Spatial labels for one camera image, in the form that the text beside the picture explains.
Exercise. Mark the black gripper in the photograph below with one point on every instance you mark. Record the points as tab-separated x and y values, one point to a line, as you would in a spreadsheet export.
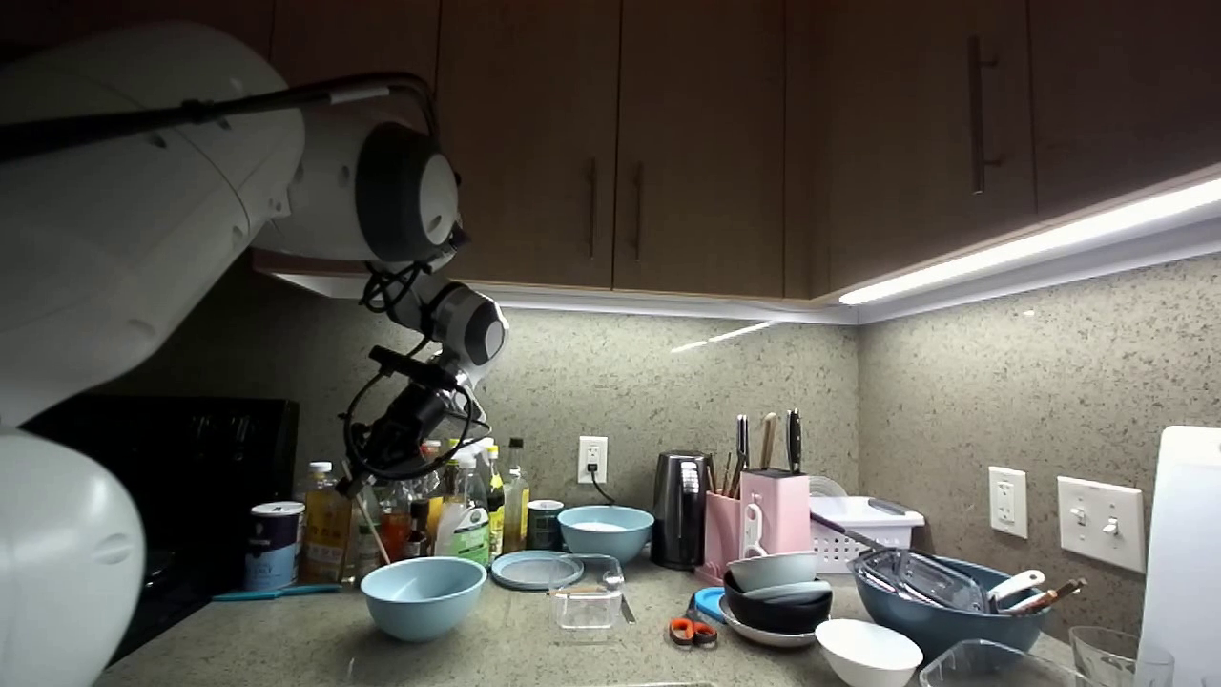
422	430

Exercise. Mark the wooden chopstick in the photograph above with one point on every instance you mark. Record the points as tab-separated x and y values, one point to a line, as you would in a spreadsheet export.
367	536

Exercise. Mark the light blue front bowl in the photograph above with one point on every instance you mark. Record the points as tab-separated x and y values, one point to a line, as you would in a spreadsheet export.
422	598

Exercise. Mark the light blue bowl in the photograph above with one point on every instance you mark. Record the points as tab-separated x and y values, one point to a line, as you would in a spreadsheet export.
422	598
604	530

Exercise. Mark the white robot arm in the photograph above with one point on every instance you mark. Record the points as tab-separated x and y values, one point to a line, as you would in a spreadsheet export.
134	168

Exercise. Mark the light blue rear bowl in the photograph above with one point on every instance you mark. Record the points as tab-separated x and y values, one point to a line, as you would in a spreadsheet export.
604	530

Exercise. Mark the small white bowl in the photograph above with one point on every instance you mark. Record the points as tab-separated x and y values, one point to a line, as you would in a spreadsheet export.
869	654

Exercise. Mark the dark blue utensil bowl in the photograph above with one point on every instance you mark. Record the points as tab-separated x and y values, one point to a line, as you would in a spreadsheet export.
936	625

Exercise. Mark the yellow cap bottle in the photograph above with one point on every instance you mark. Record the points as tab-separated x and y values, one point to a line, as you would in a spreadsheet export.
516	495

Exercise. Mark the white salt canister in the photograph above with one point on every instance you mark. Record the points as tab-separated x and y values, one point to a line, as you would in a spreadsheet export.
272	542

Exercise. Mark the light blue plate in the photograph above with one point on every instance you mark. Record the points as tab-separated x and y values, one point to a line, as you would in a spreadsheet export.
535	570

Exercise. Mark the clear glass container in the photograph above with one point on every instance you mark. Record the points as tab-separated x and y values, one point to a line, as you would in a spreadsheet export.
593	602

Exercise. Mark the black electric kettle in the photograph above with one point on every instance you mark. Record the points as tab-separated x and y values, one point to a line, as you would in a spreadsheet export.
682	508

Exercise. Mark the blue silicone lid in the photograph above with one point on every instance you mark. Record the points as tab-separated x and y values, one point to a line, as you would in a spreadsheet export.
708	603

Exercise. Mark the pink knife block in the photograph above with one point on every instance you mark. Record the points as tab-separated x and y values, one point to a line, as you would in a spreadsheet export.
765	502

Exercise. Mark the stacked grey black bowls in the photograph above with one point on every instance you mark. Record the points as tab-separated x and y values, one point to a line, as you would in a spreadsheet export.
780	592

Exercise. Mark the white dish basket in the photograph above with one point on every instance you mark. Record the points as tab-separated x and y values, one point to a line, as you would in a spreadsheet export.
846	521

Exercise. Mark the under cabinet light strip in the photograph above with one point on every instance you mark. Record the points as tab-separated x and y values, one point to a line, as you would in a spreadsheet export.
1167	223

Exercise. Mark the white wall outlet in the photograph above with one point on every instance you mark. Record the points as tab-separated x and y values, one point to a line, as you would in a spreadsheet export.
593	460

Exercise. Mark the orange handled scissors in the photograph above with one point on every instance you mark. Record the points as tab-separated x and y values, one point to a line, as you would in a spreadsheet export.
694	630

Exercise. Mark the white light switch plate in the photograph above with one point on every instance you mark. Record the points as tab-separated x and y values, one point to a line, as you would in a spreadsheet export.
1100	521

